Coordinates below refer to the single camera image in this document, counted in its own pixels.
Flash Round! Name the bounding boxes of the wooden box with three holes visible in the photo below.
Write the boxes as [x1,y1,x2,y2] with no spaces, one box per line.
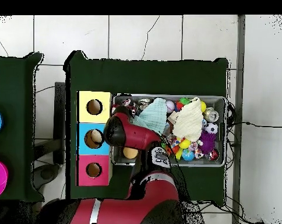
[76,90,112,187]

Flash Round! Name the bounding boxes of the mint green waffle cloth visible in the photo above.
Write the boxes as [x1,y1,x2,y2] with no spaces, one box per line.
[131,97,168,136]

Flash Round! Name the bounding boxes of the orange round sponge disc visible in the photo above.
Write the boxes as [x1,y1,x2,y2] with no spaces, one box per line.
[122,146,139,160]

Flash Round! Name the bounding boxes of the white baseball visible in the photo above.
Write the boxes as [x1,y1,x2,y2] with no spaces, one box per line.
[165,100,176,114]

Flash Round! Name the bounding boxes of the dark green table cloth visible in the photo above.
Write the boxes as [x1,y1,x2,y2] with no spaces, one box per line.
[64,50,229,206]

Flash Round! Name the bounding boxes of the cream waffle cloth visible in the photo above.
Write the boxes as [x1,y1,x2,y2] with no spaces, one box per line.
[167,96,204,142]

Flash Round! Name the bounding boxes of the green and orange spiky ball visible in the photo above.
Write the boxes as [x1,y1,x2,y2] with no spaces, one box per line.
[174,97,192,113]

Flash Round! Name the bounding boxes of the blue globe ball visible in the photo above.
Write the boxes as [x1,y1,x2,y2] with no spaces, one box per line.
[181,148,195,162]

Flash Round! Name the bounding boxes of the purple spiky ball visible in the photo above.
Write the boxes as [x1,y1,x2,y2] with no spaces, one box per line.
[198,131,217,155]

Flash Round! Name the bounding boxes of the crushed silver drink can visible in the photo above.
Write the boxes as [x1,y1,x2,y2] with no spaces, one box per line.
[203,107,220,123]

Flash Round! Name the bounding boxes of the small soccer ball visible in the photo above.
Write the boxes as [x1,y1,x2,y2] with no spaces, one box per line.
[205,122,219,135]

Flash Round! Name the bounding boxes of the dark green side table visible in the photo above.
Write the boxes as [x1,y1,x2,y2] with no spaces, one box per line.
[0,52,45,203]

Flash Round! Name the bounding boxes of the black cable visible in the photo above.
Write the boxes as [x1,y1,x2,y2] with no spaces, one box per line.
[227,120,282,129]

